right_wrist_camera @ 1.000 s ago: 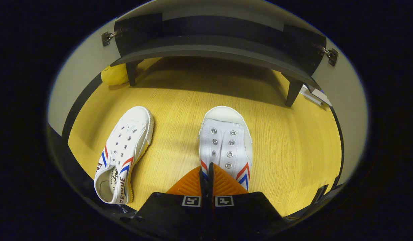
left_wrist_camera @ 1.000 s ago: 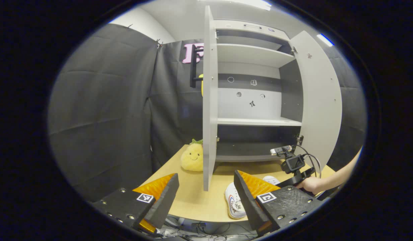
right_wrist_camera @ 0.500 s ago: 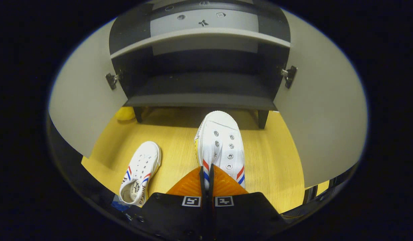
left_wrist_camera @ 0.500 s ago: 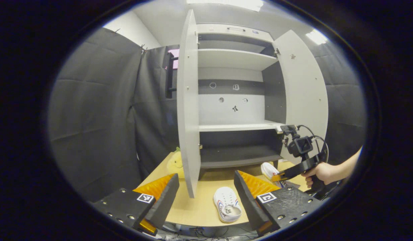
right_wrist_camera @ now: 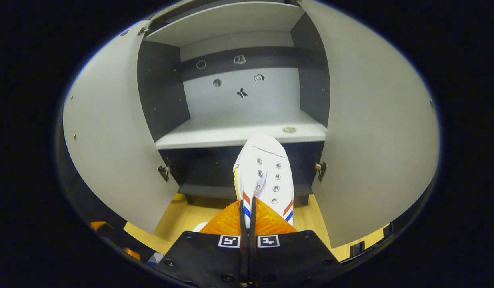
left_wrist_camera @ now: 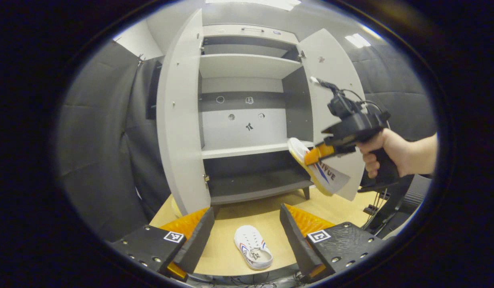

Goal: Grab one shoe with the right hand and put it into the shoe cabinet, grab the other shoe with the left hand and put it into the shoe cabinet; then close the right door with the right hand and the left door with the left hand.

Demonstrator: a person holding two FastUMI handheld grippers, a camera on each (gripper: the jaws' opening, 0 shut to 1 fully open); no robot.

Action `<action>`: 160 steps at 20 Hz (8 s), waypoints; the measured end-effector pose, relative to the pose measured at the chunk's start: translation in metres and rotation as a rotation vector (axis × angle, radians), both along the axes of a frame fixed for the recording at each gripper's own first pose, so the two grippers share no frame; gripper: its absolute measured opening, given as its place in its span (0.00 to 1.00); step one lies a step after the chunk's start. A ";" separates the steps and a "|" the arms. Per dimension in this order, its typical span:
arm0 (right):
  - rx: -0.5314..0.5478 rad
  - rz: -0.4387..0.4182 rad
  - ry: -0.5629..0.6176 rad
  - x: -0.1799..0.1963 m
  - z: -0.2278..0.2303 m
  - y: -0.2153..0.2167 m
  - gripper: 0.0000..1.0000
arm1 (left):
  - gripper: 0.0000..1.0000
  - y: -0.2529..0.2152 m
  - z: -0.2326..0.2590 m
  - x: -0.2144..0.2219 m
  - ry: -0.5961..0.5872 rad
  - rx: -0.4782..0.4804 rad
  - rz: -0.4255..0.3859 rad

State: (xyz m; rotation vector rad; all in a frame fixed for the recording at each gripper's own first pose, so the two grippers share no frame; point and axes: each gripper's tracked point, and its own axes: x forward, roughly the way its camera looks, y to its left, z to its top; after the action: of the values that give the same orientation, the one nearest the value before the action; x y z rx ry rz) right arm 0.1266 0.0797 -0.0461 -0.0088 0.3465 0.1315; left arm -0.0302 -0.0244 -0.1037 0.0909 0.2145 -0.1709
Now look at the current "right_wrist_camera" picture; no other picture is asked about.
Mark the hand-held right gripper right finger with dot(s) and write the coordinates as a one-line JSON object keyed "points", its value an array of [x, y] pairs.
{"points": [[294, 256]]}

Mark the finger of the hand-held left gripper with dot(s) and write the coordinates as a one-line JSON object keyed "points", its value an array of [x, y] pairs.
{"points": [[98, 226], [132, 254]]}

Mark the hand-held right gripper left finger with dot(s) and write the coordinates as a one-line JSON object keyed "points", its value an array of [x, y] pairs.
{"points": [[206, 256]]}

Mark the white striped shoe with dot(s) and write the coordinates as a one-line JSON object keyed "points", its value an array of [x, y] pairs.
{"points": [[262, 156], [200, 228]]}

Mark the white cabinet door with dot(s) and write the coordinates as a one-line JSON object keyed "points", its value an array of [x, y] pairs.
{"points": [[374, 132], [110, 132]]}

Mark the white shoe cabinet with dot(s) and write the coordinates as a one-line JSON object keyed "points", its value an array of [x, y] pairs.
{"points": [[230, 132]]}

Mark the blue and white packet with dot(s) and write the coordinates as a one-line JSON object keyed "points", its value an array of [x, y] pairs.
{"points": [[155, 260]]}

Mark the small black floor block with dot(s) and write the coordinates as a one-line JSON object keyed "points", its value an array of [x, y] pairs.
{"points": [[356, 248]]}

